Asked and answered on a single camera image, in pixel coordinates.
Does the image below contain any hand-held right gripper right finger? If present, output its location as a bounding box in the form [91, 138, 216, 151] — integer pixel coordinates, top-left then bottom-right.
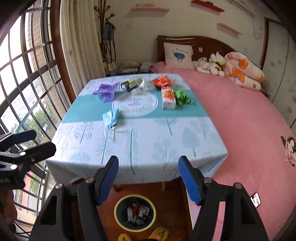
[178, 155, 270, 241]

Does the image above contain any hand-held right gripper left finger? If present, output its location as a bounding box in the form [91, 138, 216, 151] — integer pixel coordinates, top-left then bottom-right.
[29, 155, 119, 241]

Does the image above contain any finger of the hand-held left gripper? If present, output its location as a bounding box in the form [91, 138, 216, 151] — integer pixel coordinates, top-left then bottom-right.
[0, 142, 57, 173]
[0, 130, 37, 152]

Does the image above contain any round dark trash bin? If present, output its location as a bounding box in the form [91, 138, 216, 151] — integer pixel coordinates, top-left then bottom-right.
[114, 195, 155, 230]

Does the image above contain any blue face mask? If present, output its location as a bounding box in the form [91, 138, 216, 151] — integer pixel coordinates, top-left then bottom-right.
[102, 108, 121, 141]

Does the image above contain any green wrapper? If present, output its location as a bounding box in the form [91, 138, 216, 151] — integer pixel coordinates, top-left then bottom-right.
[174, 90, 193, 106]

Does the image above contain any pink white snack box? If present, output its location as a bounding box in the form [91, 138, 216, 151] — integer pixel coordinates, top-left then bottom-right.
[161, 86, 176, 110]

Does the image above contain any purple plastic bag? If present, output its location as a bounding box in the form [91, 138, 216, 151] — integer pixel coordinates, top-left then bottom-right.
[92, 83, 119, 103]

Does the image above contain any green black small box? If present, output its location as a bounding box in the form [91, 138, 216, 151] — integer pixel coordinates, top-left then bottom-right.
[120, 78, 143, 92]

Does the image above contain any clear plastic bag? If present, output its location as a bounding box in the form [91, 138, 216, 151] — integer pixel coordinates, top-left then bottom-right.
[140, 79, 155, 91]

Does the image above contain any orange red snack packet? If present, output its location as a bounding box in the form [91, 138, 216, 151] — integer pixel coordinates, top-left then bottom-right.
[153, 75, 176, 87]

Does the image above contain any person's left forearm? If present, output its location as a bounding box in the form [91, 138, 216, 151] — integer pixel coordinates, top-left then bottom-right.
[0, 190, 18, 232]

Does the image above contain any wooden table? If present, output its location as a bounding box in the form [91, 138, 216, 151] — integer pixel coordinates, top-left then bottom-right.
[113, 181, 167, 192]

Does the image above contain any table with tree-print cloth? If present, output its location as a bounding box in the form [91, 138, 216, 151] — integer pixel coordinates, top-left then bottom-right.
[45, 73, 229, 184]

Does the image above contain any metal window grille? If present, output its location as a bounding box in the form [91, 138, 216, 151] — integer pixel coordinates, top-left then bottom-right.
[0, 0, 72, 232]

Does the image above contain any smartphone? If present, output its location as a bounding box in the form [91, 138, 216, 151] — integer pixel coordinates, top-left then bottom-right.
[250, 192, 261, 208]

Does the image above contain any pink bed sheet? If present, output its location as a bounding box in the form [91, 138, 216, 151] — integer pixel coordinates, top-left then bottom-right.
[150, 61, 296, 241]

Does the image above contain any cream curtain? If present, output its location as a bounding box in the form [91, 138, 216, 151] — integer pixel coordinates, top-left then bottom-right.
[60, 0, 107, 80]

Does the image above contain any stack of books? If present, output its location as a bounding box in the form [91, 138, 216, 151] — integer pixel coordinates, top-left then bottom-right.
[119, 60, 141, 73]

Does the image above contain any white plush toy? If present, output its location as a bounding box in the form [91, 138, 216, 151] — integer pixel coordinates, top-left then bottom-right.
[193, 57, 214, 73]

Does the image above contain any bee plush toy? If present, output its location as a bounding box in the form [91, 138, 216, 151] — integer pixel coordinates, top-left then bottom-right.
[208, 52, 226, 76]

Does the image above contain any rolled bear print quilt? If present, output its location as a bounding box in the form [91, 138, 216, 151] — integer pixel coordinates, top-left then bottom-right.
[224, 51, 265, 91]

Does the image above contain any white printed square pillow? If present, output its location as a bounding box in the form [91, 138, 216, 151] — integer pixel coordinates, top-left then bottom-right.
[163, 42, 193, 69]

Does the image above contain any hanging dark bag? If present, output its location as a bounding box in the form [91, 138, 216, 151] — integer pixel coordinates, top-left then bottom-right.
[103, 20, 116, 63]

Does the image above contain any wooden coat rack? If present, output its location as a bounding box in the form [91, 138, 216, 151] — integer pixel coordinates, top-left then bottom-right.
[94, 6, 116, 70]

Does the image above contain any dark wooden headboard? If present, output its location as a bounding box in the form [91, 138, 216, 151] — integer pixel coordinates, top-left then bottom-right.
[157, 35, 235, 67]

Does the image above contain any white air conditioner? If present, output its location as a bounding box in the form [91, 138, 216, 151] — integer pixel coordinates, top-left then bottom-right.
[229, 0, 257, 16]

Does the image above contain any pink wall shelf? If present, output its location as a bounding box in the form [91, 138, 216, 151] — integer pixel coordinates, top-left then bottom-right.
[217, 23, 243, 37]
[130, 7, 170, 13]

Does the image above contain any red wall shelf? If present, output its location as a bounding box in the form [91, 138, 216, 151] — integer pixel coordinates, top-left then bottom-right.
[191, 0, 225, 12]

